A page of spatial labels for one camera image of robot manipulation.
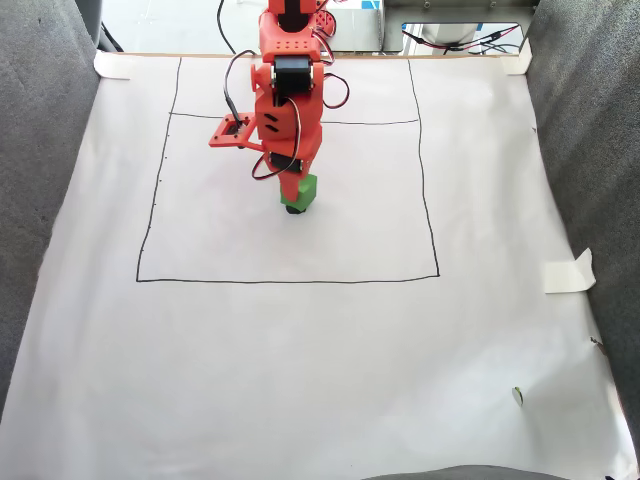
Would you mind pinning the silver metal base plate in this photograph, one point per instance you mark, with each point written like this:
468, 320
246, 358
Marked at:
360, 30

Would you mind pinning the white paper sheet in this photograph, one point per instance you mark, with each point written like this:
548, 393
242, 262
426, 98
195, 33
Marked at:
320, 350

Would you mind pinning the silver metal frame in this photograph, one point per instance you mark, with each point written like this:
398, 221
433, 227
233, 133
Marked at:
450, 12

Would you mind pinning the green foam block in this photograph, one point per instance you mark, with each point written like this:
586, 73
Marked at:
307, 192

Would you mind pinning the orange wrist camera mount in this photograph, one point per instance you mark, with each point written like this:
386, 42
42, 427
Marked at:
220, 137

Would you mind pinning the white folded tape piece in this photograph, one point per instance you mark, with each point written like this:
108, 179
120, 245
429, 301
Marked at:
565, 277

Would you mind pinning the black leg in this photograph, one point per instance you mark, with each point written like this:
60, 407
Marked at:
111, 40

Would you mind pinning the grey fabric panel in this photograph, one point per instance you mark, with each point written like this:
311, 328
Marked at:
40, 150
590, 150

